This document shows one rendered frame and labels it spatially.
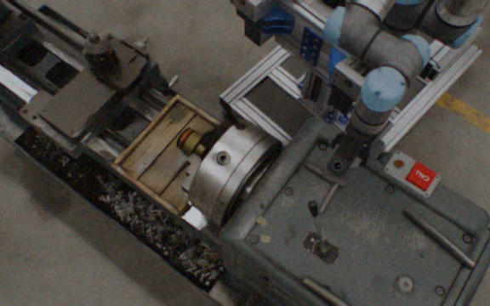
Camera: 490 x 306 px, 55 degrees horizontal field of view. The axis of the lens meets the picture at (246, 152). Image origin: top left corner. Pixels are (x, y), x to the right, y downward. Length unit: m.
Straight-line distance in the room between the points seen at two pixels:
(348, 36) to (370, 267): 0.55
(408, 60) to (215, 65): 2.04
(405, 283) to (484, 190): 1.70
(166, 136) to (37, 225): 1.20
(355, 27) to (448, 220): 0.56
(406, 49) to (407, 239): 0.48
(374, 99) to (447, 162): 1.95
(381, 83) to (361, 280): 0.50
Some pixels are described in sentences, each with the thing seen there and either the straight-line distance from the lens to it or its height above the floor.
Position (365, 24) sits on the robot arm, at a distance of 1.02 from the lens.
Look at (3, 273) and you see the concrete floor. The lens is 2.71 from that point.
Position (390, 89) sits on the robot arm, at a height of 1.65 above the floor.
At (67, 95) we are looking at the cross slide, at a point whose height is 0.97.
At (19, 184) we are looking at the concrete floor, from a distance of 2.83.
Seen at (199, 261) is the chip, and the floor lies 0.56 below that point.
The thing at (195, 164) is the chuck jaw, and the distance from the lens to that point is 1.41.
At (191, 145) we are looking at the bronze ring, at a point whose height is 1.12.
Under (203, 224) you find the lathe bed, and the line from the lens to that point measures 1.59.
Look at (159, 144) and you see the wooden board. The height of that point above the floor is 0.88.
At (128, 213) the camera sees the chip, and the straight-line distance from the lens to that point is 1.94.
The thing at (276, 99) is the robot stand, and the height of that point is 0.21.
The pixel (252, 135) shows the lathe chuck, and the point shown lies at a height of 1.22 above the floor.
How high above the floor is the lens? 2.39
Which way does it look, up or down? 66 degrees down
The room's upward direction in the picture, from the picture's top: 1 degrees clockwise
